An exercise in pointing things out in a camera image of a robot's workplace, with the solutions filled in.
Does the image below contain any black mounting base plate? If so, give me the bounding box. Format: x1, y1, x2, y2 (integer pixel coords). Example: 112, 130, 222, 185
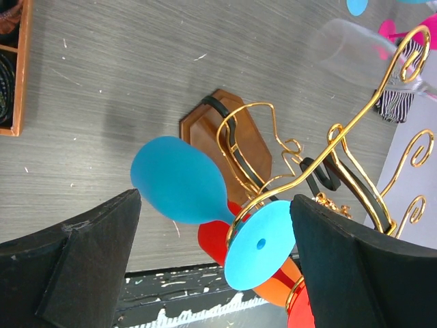
117, 262, 240, 308

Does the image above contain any blue wine glass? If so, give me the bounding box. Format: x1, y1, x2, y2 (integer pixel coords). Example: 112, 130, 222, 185
346, 0, 436, 16
130, 136, 296, 290

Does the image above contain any clear champagne flute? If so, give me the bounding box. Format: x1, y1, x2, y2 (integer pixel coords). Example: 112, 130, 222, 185
311, 18, 436, 101

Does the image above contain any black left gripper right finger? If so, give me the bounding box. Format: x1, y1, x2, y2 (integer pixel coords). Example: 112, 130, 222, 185
290, 195, 436, 327

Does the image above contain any orange wine glass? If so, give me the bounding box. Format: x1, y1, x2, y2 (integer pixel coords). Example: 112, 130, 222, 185
253, 258, 302, 308

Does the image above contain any grey slotted cable duct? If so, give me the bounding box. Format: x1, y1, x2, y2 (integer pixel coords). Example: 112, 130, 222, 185
113, 291, 266, 327

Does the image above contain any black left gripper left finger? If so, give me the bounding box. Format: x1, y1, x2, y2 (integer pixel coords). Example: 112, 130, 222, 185
1, 189, 141, 327

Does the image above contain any striped black white cloth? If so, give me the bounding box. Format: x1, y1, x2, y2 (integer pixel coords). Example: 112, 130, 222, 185
373, 38, 432, 124

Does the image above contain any red wine glass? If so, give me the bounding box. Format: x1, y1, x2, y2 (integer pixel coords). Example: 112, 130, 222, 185
197, 221, 315, 327

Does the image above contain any pink wine glass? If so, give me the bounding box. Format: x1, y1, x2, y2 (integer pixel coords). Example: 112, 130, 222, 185
378, 14, 437, 51

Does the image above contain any wooden compartment tray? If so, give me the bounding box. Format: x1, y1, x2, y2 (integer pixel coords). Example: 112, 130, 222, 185
1, 1, 33, 137

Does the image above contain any green patterned rolled cloth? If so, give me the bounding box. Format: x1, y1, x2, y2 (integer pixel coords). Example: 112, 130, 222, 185
1, 51, 16, 126

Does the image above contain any dark patterned rolled cloth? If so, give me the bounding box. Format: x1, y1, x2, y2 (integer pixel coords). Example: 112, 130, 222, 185
1, 0, 23, 35

